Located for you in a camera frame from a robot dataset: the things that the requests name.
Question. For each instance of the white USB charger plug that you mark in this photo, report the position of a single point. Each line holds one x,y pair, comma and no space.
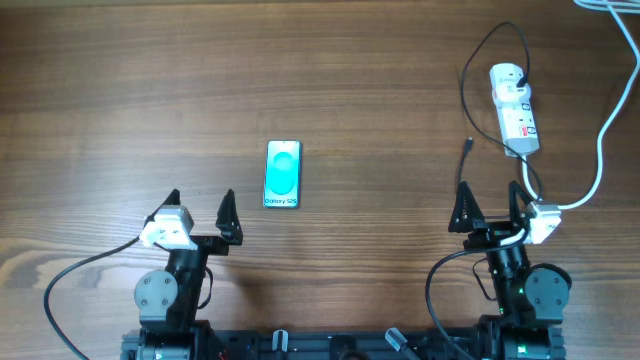
508,92

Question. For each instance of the white power strip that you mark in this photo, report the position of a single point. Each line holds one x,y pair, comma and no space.
517,125

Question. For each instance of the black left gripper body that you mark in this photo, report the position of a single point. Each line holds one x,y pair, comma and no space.
205,246

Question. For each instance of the turquoise-screen Galaxy smartphone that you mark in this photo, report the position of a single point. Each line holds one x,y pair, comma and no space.
282,174

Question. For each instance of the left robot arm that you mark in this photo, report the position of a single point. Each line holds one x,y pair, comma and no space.
169,299

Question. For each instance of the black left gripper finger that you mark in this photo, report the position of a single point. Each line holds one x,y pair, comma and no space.
173,199
227,218

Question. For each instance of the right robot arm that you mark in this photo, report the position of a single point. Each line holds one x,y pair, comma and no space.
531,298

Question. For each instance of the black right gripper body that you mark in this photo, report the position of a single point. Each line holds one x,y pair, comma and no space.
493,235

